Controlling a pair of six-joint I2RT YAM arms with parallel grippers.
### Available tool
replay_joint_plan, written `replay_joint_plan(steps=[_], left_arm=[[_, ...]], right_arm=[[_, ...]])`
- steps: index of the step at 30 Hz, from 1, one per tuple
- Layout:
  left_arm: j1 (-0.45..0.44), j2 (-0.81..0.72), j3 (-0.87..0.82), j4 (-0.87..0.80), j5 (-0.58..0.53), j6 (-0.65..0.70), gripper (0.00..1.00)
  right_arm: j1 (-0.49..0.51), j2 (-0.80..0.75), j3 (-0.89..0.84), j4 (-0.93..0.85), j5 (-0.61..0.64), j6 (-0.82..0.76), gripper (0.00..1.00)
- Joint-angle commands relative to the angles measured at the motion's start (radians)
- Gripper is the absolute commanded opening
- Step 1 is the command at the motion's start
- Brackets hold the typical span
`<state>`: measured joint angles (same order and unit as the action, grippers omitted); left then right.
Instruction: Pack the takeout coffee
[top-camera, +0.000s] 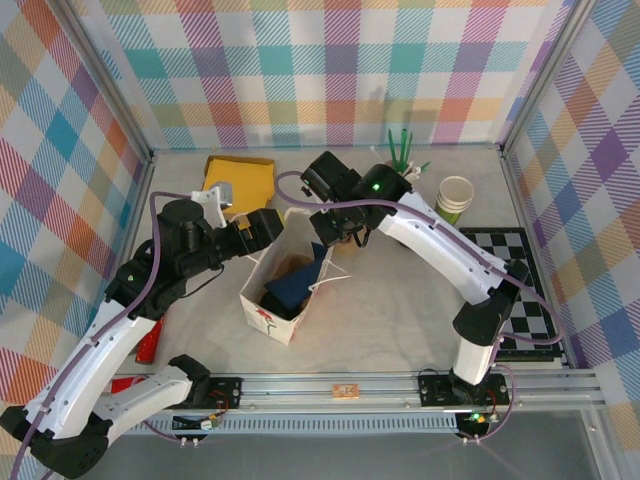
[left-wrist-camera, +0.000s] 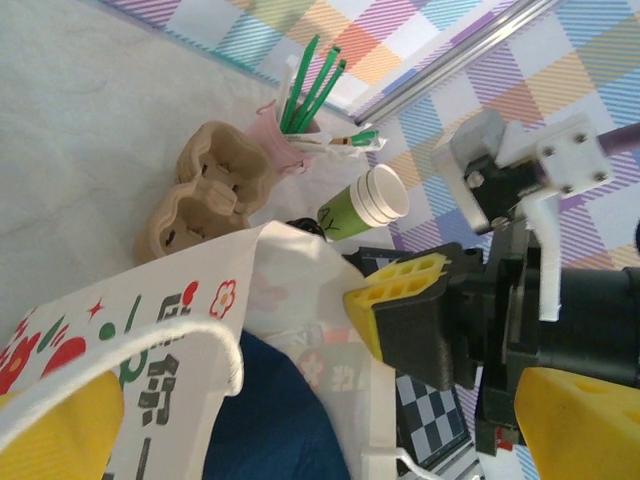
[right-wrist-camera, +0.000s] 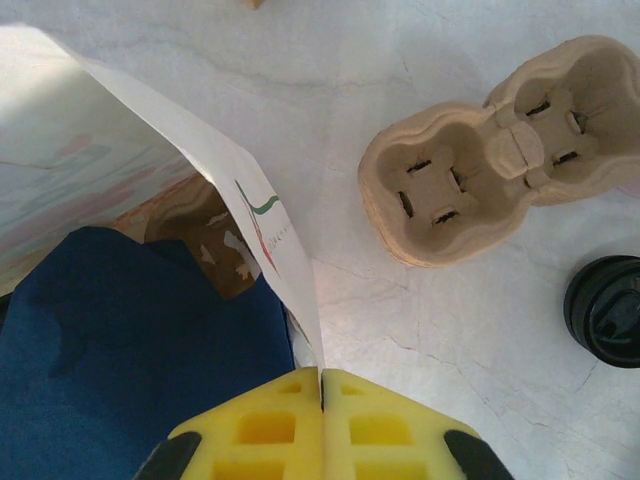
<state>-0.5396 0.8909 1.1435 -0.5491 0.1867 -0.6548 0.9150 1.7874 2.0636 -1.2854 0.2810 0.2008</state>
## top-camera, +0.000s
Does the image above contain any small black control board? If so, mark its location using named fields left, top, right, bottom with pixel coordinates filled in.
left=172, top=412, right=224, bottom=432
left=457, top=410, right=499, bottom=427

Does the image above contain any white flower-print paper bag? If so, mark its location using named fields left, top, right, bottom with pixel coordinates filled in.
left=234, top=208, right=352, bottom=347

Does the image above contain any red packet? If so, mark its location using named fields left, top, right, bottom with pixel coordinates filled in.
left=110, top=377, right=147, bottom=397

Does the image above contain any brown pulp cup carrier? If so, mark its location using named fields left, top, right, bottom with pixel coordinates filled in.
left=273, top=253, right=315, bottom=275

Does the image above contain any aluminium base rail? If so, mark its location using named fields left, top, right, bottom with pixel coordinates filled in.
left=97, top=372, right=609, bottom=416

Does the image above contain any aluminium frame post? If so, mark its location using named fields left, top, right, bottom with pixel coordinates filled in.
left=57, top=0, right=156, bottom=161
left=498, top=0, right=599, bottom=159

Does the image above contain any grey slotted cable duct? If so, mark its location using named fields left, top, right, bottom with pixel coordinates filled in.
left=119, top=417, right=464, bottom=437

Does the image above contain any yellow napkin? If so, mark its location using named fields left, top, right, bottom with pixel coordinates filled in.
left=207, top=158, right=276, bottom=221

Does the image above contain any blue napkin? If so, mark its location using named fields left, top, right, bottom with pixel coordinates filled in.
left=263, top=242, right=331, bottom=315

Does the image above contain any cardboard napkin box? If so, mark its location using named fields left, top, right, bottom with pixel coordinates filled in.
left=202, top=156, right=278, bottom=224

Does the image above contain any black white chessboard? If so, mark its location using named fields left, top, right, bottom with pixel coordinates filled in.
left=457, top=227, right=569, bottom=362

